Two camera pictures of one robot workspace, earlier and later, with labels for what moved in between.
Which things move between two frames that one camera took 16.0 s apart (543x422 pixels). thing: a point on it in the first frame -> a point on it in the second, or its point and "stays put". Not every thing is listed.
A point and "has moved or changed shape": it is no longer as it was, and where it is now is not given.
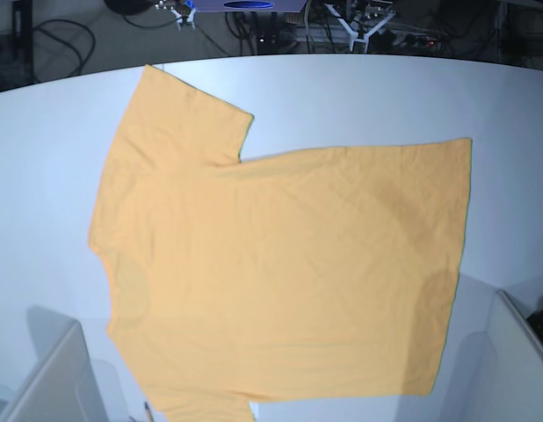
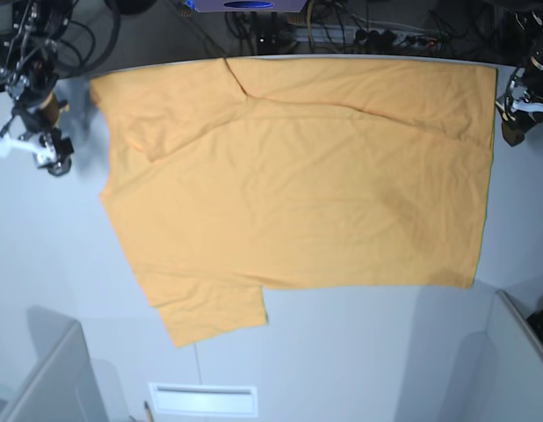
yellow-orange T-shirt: x=320 y=273 has moved or changed shape
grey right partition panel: x=518 y=354 stays put
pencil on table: x=148 y=411 stays put
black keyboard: x=542 y=322 stays put
